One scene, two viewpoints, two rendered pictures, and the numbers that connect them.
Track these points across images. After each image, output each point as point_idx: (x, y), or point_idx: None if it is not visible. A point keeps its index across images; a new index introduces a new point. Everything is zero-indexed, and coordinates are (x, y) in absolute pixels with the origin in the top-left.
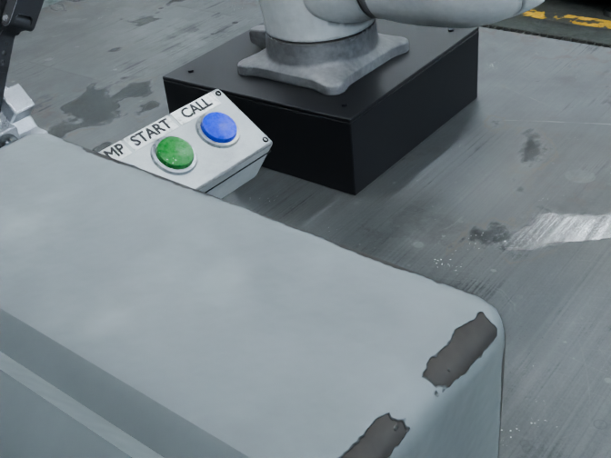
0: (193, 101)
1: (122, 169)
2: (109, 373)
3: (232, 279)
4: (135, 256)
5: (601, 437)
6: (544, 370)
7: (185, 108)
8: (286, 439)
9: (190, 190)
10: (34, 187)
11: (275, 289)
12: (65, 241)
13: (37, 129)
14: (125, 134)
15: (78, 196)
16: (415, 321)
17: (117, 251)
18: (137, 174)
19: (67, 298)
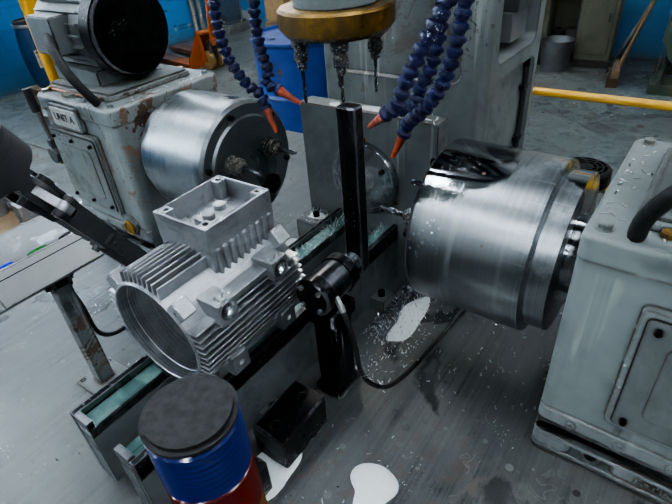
0: (6, 268)
1: (41, 16)
2: (46, 9)
3: (38, 14)
4: (43, 14)
5: None
6: None
7: (14, 262)
8: (40, 12)
9: (37, 16)
10: (48, 15)
11: (36, 14)
12: (47, 14)
13: (114, 291)
14: None
15: (45, 15)
16: (30, 14)
17: (44, 14)
18: (40, 16)
19: (48, 13)
